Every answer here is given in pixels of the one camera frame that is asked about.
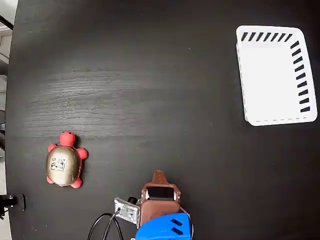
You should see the red turtle toy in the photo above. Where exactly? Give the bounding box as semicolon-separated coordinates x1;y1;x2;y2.
45;131;89;189

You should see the white plastic basket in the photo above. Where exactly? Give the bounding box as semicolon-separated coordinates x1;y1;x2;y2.
235;24;318;127

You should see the black table clamp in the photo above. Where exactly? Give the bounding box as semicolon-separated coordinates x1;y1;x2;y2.
0;193;27;219

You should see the black bar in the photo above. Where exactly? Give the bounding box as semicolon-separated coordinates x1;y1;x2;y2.
0;14;15;30

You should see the bare camera circuit board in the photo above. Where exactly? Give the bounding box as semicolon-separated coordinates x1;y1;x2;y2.
114;196;141;225

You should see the black cable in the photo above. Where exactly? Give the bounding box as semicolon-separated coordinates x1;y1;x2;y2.
102;215;125;240
86;207;122;240

